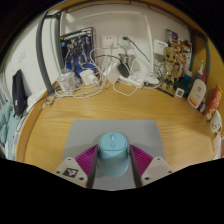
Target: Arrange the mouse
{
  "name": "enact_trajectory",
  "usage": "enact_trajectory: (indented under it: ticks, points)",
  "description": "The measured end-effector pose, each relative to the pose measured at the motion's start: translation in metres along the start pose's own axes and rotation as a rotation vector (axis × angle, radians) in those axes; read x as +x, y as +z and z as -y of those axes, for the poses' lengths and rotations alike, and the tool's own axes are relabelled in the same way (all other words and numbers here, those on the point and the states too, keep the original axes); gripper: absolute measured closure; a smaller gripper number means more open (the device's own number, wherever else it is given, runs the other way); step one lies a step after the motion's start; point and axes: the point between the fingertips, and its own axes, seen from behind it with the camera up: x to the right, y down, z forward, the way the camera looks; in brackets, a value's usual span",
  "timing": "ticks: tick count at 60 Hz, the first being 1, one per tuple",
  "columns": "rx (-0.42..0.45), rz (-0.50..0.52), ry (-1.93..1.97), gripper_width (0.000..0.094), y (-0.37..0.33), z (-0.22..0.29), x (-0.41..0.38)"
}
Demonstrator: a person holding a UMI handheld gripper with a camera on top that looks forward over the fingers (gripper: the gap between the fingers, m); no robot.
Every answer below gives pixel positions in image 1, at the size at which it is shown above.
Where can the dark blue model kit box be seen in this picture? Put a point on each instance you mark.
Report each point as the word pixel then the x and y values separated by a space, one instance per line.
pixel 78 50

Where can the white power strip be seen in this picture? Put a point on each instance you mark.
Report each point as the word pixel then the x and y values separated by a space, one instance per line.
pixel 131 81

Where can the white wall socket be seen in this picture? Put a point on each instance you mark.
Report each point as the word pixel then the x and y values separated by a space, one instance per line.
pixel 108 41
pixel 130 41

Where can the large white charger block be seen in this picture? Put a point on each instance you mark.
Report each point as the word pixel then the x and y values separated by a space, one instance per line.
pixel 112 73

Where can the small white charger block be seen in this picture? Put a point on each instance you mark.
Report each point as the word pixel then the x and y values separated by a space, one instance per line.
pixel 88 77

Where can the red chips can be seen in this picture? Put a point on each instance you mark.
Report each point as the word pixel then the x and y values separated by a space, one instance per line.
pixel 214 103

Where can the small white desk clock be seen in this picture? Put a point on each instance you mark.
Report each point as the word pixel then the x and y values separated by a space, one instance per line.
pixel 179 92

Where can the grey mouse pad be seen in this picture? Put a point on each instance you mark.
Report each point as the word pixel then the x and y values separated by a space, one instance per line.
pixel 113 128

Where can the clear plastic container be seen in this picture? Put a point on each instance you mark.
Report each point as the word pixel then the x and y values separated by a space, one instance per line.
pixel 217 145

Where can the dark spray bottle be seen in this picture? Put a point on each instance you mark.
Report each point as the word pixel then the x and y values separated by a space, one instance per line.
pixel 200 71

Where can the black bag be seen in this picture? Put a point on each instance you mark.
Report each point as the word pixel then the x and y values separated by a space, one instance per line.
pixel 19 93

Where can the white wall box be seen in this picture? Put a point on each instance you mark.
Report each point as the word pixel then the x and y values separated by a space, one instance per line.
pixel 160 50

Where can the clear plastic cup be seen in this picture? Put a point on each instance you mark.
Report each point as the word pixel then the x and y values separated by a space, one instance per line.
pixel 66 80

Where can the light blue computer mouse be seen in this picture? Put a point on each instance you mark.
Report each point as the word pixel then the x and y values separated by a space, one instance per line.
pixel 113 155

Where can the white pump lotion bottle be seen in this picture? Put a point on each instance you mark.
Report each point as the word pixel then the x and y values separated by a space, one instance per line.
pixel 196 93

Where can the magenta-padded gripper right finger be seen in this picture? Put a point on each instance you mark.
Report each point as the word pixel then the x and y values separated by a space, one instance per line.
pixel 156 170

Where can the metal cup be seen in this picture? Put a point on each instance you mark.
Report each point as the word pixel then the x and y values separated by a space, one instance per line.
pixel 127 60

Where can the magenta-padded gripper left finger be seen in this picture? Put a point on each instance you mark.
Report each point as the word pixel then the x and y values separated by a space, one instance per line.
pixel 70 171

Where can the teal blanket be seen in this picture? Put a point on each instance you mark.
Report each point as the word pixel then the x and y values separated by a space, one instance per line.
pixel 6 123

